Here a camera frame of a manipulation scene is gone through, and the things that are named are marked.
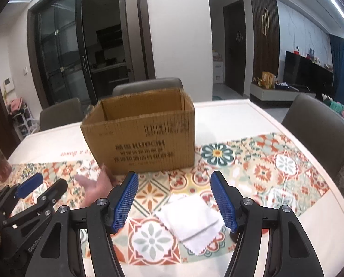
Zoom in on blue curtain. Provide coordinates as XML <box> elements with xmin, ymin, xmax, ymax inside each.
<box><xmin>329</xmin><ymin>34</ymin><xmax>344</xmax><ymax>110</ymax></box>

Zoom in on black television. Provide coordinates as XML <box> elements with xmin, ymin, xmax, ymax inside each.
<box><xmin>283</xmin><ymin>50</ymin><xmax>334</xmax><ymax>94</ymax></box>

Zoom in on dark sliding glass door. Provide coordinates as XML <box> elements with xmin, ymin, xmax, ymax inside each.
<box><xmin>27</xmin><ymin>0</ymin><xmax>155</xmax><ymax>108</ymax></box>

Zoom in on brown cardboard box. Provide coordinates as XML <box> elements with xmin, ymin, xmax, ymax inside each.
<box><xmin>80</xmin><ymin>88</ymin><xmax>196</xmax><ymax>176</ymax></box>

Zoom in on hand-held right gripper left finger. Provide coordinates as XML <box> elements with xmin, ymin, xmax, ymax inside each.
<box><xmin>21</xmin><ymin>172</ymin><xmax>140</xmax><ymax>277</ymax></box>

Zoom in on grey dining chair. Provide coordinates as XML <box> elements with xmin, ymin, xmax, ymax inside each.
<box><xmin>282</xmin><ymin>94</ymin><xmax>344</xmax><ymax>179</ymax></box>
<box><xmin>40</xmin><ymin>97</ymin><xmax>85</xmax><ymax>132</ymax></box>
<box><xmin>113</xmin><ymin>77</ymin><xmax>184</xmax><ymax>96</ymax></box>

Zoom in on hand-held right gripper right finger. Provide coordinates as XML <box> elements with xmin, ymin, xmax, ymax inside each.
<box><xmin>210</xmin><ymin>171</ymin><xmax>325</xmax><ymax>277</ymax></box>

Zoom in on stacked white boxes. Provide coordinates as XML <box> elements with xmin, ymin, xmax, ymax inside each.
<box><xmin>212</xmin><ymin>52</ymin><xmax>225</xmax><ymax>85</ymax></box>

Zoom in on dark wooden door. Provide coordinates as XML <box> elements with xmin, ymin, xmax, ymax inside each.
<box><xmin>223</xmin><ymin>0</ymin><xmax>246</xmax><ymax>96</ymax></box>

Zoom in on yellow packages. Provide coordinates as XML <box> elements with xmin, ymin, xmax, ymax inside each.
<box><xmin>257</xmin><ymin>72</ymin><xmax>276</xmax><ymax>88</ymax></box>

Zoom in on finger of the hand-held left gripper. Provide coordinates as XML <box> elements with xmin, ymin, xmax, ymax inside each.
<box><xmin>3</xmin><ymin>179</ymin><xmax>68</xmax><ymax>228</ymax></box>
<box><xmin>0</xmin><ymin>173</ymin><xmax>44</xmax><ymax>211</ymax></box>

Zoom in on person's left hand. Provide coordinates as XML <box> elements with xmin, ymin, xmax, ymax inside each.
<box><xmin>74</xmin><ymin>164</ymin><xmax>117</xmax><ymax>208</ymax></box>

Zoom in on clothes drying rack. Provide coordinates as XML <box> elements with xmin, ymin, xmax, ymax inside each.
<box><xmin>322</xmin><ymin>94</ymin><xmax>344</xmax><ymax>127</ymax></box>

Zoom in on white shoe rack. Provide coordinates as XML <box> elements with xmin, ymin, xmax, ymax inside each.
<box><xmin>12</xmin><ymin>110</ymin><xmax>40</xmax><ymax>139</ymax></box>

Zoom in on white television cabinet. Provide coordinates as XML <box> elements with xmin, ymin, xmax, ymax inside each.
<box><xmin>250</xmin><ymin>81</ymin><xmax>317</xmax><ymax>102</ymax></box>

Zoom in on pink bag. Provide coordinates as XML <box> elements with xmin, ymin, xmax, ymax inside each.
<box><xmin>8</xmin><ymin>98</ymin><xmax>28</xmax><ymax>113</ymax></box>

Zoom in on white cloth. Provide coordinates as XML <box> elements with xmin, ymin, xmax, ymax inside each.
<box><xmin>155</xmin><ymin>195</ymin><xmax>227</xmax><ymax>257</ymax></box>

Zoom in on dark slatted wall panel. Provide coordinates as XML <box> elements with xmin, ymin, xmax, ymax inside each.
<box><xmin>249</xmin><ymin>0</ymin><xmax>279</xmax><ymax>84</ymax></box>

